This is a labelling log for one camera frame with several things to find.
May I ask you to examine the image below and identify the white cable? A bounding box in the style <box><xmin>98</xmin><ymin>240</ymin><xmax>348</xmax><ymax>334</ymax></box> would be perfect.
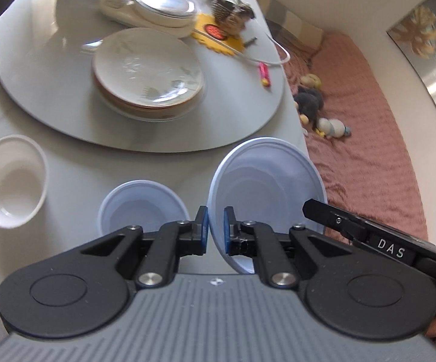
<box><xmin>222</xmin><ymin>32</ymin><xmax>292</xmax><ymax>67</ymax></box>

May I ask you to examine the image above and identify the yellow plush toy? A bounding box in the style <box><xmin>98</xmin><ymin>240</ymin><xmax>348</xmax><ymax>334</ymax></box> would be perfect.
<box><xmin>300</xmin><ymin>74</ymin><xmax>323</xmax><ymax>90</ymax></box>

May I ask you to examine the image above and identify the white and blue toy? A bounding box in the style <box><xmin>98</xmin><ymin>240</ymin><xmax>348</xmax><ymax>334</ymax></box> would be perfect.
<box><xmin>317</xmin><ymin>118</ymin><xmax>353</xmax><ymax>140</ymax></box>

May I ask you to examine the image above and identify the light blue plastic bowl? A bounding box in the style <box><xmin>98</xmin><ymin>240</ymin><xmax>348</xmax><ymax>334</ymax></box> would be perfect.
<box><xmin>97</xmin><ymin>180</ymin><xmax>189</xmax><ymax>239</ymax></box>
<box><xmin>207</xmin><ymin>137</ymin><xmax>327</xmax><ymax>275</ymax></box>

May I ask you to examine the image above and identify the yellow scalloped coaster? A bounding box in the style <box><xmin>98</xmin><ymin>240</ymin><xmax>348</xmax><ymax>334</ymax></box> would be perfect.
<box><xmin>190</xmin><ymin>12</ymin><xmax>247</xmax><ymax>57</ymax></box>

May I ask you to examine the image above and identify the grey plush toy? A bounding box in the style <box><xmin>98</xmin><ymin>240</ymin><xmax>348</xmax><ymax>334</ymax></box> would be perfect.
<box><xmin>293</xmin><ymin>86</ymin><xmax>326</xmax><ymax>128</ymax></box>

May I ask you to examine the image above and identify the brown patterned trinket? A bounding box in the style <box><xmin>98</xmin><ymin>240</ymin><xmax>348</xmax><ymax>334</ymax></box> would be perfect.
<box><xmin>210</xmin><ymin>0</ymin><xmax>257</xmax><ymax>34</ymax></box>

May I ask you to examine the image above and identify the red and yellow tube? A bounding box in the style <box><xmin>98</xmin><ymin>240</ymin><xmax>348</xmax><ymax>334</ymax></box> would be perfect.
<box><xmin>258</xmin><ymin>62</ymin><xmax>272</xmax><ymax>87</ymax></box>

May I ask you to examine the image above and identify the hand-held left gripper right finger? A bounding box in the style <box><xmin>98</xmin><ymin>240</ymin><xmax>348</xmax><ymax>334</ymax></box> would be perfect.
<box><xmin>223</xmin><ymin>205</ymin><xmax>349</xmax><ymax>290</ymax></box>

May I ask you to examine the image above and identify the shiny metal panel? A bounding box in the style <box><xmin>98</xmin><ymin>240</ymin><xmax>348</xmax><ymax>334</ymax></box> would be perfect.
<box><xmin>386</xmin><ymin>0</ymin><xmax>436</xmax><ymax>141</ymax></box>

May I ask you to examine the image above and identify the grey glass turntable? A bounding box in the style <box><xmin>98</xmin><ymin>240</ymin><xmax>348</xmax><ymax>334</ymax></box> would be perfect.
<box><xmin>0</xmin><ymin>0</ymin><xmax>287</xmax><ymax>154</ymax></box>

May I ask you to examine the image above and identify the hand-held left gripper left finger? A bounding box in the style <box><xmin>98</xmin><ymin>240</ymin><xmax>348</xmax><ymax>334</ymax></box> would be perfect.
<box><xmin>79</xmin><ymin>205</ymin><xmax>209</xmax><ymax>290</ymax></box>

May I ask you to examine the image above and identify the floral plate with dandelion print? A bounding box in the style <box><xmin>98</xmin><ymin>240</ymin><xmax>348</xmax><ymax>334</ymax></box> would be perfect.
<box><xmin>92</xmin><ymin>27</ymin><xmax>204</xmax><ymax>108</ymax></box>

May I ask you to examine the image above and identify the beige and grey box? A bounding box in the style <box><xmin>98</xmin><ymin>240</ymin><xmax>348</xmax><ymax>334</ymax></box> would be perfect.
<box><xmin>264</xmin><ymin>0</ymin><xmax>325</xmax><ymax>52</ymax></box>

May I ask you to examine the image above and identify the cream kettle base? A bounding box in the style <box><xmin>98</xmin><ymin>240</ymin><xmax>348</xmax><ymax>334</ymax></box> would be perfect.
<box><xmin>98</xmin><ymin>0</ymin><xmax>204</xmax><ymax>39</ymax></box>

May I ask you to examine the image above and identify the white ceramic bowl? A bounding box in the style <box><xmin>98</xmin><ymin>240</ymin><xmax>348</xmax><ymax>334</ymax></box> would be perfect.
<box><xmin>0</xmin><ymin>134</ymin><xmax>49</xmax><ymax>229</ymax></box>

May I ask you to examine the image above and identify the pink textured blanket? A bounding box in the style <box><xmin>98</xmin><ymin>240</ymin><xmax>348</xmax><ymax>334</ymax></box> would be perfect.
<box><xmin>282</xmin><ymin>31</ymin><xmax>430</xmax><ymax>243</ymax></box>

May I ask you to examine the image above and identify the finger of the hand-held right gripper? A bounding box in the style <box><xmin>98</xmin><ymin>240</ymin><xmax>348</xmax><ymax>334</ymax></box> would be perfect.
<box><xmin>302</xmin><ymin>198</ymin><xmax>377</xmax><ymax>250</ymax></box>

